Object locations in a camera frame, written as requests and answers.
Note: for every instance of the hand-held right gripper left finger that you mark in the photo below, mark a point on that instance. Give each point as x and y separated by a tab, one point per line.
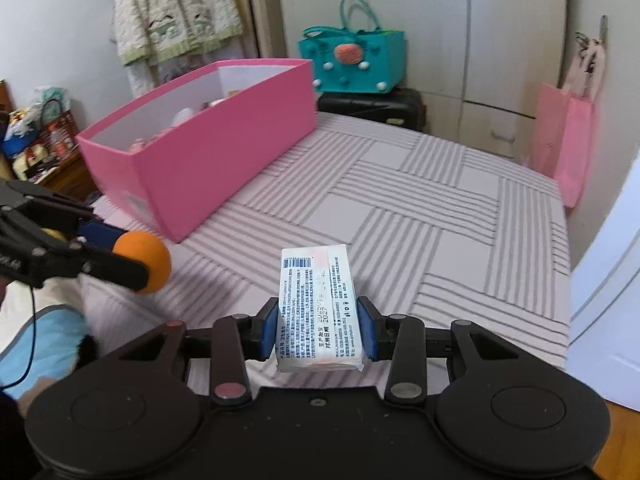
269	330

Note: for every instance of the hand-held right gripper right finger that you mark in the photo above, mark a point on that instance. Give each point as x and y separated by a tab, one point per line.
367	330

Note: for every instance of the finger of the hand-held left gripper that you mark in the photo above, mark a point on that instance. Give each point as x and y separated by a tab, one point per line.
102	235
110	267

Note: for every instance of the orange ball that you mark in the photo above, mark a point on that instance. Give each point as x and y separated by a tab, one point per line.
145	260

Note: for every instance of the white tissue packet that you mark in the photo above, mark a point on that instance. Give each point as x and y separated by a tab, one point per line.
320	300

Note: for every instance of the pink cardboard box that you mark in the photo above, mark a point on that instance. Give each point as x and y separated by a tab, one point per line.
200	170

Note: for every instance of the wooden side table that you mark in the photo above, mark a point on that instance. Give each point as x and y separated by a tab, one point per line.
75	175

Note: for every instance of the pile of colourful packets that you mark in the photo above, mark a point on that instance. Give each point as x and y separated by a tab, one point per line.
20	150

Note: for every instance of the person's light blue clothing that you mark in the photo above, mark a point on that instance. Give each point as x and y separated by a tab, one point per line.
45	350

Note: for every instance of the striped table cloth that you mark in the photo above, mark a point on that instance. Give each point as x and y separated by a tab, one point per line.
400	220

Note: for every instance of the white plastic bag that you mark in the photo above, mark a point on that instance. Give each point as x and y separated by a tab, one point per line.
50	96

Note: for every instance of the black suitcase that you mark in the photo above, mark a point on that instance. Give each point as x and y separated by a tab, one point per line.
370	107

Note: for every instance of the cream knitted cardigan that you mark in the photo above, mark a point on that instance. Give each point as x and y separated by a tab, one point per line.
170	10

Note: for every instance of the white door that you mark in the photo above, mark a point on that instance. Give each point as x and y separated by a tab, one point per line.
615	310

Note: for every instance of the teal felt handbag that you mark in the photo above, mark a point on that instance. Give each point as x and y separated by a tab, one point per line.
320	65

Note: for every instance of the pink tote bag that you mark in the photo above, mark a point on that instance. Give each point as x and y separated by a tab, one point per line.
560	140

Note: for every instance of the light wood cabinet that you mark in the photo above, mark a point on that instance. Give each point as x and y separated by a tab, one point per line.
260	10

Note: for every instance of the grey wooden wardrobe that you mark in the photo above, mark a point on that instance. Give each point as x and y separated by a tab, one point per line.
450	35

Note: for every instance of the black wall hook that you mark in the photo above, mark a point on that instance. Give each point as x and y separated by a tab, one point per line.
603	27

